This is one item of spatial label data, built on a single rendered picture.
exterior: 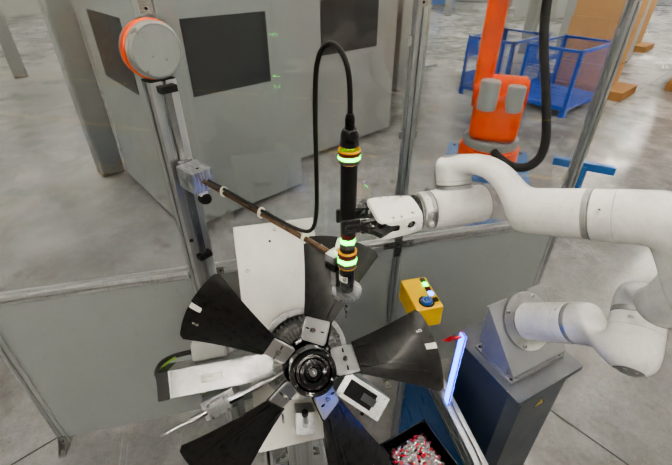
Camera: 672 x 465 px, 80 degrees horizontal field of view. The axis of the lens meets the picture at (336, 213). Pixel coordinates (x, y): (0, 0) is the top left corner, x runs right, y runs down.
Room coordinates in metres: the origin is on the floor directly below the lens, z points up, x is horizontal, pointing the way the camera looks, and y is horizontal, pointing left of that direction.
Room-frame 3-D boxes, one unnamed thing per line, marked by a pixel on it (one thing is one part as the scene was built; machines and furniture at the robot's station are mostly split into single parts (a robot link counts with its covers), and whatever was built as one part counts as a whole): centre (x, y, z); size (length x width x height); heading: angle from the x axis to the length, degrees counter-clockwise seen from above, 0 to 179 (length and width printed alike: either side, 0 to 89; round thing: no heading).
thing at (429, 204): (0.74, -0.19, 1.63); 0.09 x 0.03 x 0.08; 13
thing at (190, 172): (1.12, 0.44, 1.52); 0.10 x 0.07 x 0.09; 48
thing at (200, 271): (1.18, 0.51, 0.90); 0.08 x 0.06 x 1.80; 138
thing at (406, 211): (0.73, -0.13, 1.63); 0.11 x 0.10 x 0.07; 103
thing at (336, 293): (0.71, -0.02, 1.48); 0.09 x 0.07 x 0.10; 48
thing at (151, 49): (1.18, 0.51, 1.88); 0.16 x 0.07 x 0.16; 138
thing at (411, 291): (1.07, -0.31, 1.02); 0.16 x 0.10 x 0.11; 13
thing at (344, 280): (0.70, -0.03, 1.63); 0.04 x 0.04 x 0.46
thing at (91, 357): (1.40, 0.13, 0.50); 2.59 x 0.03 x 0.91; 103
